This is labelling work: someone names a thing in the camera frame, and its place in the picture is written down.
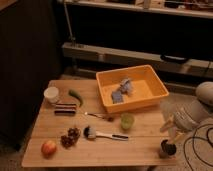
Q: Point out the grey ribbed gripper body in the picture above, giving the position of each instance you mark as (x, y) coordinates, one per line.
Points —
(187, 117)

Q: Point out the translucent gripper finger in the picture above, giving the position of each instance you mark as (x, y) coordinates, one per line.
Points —
(176, 136)
(168, 124)

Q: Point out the dark metal cup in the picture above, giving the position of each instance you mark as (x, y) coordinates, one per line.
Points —
(166, 150)

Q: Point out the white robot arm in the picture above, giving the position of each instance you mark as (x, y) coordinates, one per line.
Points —
(204, 94)

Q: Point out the yellow plastic bin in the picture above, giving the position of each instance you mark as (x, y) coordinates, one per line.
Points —
(146, 88)

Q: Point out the green plastic cup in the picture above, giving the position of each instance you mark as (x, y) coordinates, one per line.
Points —
(127, 120)

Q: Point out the green chili pepper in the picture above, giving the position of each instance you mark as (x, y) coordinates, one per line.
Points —
(77, 96)

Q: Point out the bunch of dark grapes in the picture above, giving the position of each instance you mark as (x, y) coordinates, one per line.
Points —
(71, 137)

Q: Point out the dark red rectangular bar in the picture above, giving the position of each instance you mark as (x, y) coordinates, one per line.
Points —
(66, 106)

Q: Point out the dark brown rectangular bar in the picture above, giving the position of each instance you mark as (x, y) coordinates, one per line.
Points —
(64, 112)

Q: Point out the wooden shelf board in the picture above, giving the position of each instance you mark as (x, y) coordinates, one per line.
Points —
(145, 7)

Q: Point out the white plastic cup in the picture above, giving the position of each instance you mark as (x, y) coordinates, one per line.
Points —
(51, 94)

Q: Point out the red orange apple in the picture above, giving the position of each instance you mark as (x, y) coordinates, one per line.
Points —
(48, 148)

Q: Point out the vertical metal pole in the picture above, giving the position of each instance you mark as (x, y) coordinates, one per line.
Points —
(72, 38)

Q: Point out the grey metal rail frame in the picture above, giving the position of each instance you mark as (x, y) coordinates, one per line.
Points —
(131, 58)

